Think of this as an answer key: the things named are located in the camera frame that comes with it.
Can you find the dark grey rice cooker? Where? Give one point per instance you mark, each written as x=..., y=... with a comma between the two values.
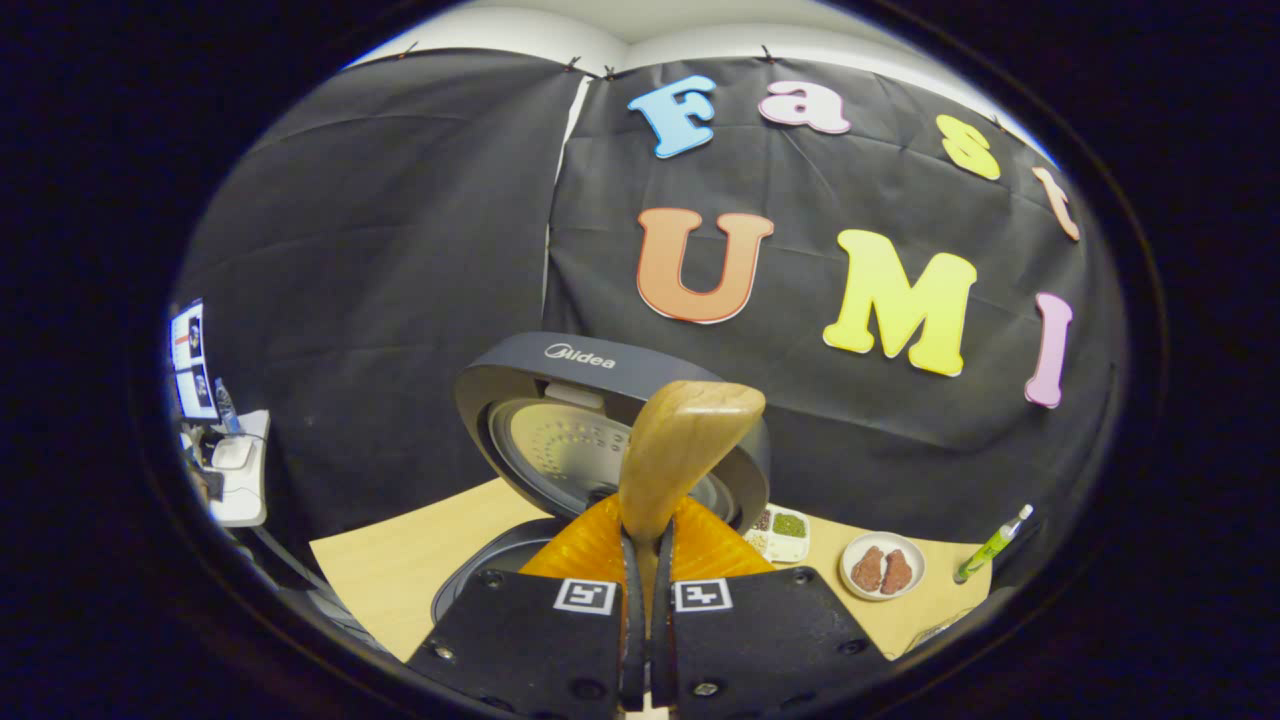
x=560, y=360

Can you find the black backdrop cloth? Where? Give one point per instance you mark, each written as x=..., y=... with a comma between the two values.
x=400, y=300

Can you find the clear water bottle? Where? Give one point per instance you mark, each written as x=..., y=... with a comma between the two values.
x=226, y=410

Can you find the white side desk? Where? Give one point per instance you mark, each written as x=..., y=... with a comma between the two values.
x=245, y=500

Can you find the brown meat piece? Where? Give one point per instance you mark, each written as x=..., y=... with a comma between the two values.
x=867, y=570
x=897, y=572

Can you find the green drink bottle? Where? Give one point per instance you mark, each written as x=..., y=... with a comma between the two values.
x=985, y=552

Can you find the row of black cloth clips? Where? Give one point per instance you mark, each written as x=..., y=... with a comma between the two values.
x=765, y=53

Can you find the computer monitor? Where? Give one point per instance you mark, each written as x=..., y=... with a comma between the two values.
x=190, y=345

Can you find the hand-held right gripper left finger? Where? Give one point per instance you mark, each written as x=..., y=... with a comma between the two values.
x=632, y=620

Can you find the wooden spoon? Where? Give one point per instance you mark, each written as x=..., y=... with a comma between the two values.
x=690, y=430

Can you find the small white device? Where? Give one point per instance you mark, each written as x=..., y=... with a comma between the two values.
x=232, y=455

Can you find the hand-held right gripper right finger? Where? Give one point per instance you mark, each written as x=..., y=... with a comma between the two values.
x=660, y=620

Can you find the white divided bean dish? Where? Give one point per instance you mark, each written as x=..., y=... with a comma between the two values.
x=785, y=545

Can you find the white round plate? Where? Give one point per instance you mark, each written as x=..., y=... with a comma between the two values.
x=882, y=537

